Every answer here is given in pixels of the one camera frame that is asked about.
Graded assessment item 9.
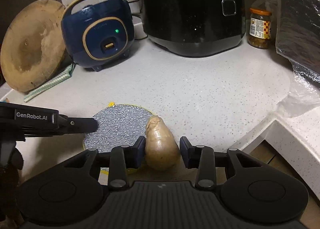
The blue rice cooker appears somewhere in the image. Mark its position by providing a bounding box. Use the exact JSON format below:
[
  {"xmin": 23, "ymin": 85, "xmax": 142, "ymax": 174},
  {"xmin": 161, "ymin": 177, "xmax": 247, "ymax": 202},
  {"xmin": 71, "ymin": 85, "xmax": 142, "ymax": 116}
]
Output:
[{"xmin": 61, "ymin": 0, "xmax": 135, "ymax": 72}]

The ginger root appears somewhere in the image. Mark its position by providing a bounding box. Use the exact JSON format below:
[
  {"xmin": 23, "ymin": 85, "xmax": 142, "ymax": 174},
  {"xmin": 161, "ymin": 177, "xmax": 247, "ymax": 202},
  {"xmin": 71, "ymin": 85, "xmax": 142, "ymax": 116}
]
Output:
[{"xmin": 145, "ymin": 115, "xmax": 181, "ymax": 171}]

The round wooden cutting board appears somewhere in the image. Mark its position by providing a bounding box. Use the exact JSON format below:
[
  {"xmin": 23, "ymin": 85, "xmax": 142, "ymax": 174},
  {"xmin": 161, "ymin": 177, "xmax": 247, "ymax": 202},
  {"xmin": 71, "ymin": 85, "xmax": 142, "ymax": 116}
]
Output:
[{"xmin": 1, "ymin": 0, "xmax": 66, "ymax": 92}]

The round foil yellow lid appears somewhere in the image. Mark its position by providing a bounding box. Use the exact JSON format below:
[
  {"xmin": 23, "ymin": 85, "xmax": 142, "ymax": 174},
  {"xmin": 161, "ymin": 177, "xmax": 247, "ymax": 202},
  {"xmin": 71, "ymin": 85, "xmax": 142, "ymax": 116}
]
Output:
[{"xmin": 83, "ymin": 104, "xmax": 153, "ymax": 153}]

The orange lid pickle jar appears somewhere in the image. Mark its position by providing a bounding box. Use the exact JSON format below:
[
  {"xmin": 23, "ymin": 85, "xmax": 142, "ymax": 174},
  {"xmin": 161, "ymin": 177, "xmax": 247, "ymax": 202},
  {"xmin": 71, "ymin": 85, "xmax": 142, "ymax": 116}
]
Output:
[{"xmin": 248, "ymin": 7, "xmax": 272, "ymax": 49}]

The foil covered stove panel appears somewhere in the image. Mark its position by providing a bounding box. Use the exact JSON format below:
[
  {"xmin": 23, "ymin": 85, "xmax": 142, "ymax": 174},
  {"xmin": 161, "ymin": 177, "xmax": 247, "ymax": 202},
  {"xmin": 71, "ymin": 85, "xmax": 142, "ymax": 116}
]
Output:
[{"xmin": 276, "ymin": 0, "xmax": 319, "ymax": 117}]

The black rice cooker open lid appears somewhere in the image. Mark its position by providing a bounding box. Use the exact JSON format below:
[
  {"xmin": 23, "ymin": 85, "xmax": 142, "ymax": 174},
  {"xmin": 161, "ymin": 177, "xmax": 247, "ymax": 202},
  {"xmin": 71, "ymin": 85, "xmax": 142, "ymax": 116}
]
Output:
[{"xmin": 138, "ymin": 0, "xmax": 246, "ymax": 57}]

